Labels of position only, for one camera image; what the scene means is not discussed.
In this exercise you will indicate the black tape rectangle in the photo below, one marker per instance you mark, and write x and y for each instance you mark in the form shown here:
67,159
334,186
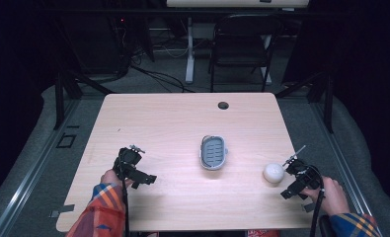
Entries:
66,141

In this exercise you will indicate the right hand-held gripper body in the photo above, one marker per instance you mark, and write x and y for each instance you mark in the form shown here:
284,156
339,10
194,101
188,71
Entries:
301,177

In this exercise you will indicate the grey soap dish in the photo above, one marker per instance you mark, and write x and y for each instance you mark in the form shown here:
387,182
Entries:
213,153

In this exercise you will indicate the metal floor rail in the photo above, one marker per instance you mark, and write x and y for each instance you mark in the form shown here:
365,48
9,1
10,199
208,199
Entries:
342,158
31,171

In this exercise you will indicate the black folding chair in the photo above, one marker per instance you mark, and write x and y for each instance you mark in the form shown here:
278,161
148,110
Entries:
245,46

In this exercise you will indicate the black metal stand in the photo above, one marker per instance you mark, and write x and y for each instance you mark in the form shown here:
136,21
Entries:
64,95
324,95

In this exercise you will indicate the person's left hand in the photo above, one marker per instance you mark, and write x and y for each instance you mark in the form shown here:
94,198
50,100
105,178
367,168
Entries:
110,177

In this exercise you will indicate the white round soap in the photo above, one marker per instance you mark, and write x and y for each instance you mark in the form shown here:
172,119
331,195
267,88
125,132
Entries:
273,173

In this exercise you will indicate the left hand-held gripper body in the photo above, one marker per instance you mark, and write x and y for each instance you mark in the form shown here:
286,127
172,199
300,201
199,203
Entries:
127,166

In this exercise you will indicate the red printed packet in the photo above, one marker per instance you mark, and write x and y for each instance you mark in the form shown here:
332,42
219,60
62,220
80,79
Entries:
263,233

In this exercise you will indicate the white desk with white legs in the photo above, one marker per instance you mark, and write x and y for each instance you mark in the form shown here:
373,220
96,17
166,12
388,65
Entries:
237,3

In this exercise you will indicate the person's right hand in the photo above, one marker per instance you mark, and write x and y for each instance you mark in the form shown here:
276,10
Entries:
330,197

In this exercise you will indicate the grey tape strip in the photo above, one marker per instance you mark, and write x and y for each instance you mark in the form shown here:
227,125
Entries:
309,207
62,210

